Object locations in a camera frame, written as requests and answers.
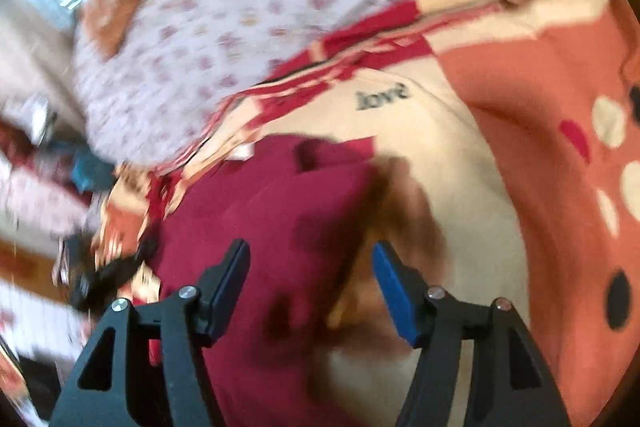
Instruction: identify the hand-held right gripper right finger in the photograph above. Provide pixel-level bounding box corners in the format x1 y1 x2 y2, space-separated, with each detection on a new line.
371 241 571 427

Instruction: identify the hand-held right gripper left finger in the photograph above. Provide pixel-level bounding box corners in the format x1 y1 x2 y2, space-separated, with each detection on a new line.
50 238 251 427

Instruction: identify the maroon fleece garment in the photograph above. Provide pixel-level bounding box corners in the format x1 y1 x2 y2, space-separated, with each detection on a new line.
145 134 381 427

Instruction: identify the floral cushion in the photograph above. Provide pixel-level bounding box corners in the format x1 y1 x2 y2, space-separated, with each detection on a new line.
0 157 96 243

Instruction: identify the blue plastic bag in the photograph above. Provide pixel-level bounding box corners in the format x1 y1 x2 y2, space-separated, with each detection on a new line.
70 154 118 195

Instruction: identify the printed red and cream blanket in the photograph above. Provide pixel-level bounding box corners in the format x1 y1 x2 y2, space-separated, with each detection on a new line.
95 0 640 427

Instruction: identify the beige curtain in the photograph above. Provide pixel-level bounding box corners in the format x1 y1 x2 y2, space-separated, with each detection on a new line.
0 0 86 128

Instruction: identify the floral bedsheet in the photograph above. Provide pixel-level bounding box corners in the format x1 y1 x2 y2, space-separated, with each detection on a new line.
72 0 481 168

